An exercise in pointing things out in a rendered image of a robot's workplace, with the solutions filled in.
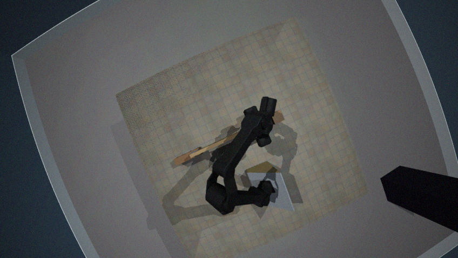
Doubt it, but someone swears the long wooden rail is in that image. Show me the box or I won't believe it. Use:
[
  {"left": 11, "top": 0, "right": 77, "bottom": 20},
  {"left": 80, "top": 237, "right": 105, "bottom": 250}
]
[{"left": 189, "top": 132, "right": 239, "bottom": 157}]

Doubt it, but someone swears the brown wooden post with two pegs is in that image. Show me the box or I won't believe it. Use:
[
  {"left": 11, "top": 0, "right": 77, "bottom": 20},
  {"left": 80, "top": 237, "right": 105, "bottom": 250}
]
[{"left": 174, "top": 110, "right": 285, "bottom": 165}]

